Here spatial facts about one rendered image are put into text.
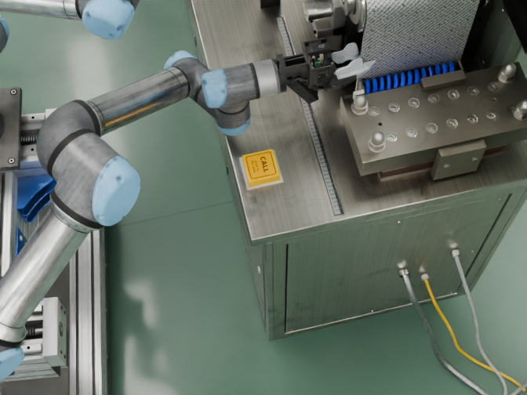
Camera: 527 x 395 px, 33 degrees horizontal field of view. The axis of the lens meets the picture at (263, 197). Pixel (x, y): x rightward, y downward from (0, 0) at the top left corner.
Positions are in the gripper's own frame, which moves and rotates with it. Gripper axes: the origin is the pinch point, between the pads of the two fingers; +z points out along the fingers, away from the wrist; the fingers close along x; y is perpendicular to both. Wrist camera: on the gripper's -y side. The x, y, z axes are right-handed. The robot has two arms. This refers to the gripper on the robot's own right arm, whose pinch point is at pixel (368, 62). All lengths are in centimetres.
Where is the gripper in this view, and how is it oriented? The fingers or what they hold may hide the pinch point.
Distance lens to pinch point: 190.8
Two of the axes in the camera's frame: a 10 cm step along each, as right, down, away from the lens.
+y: -0.2, -4.3, -9.0
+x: -2.3, -8.8, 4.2
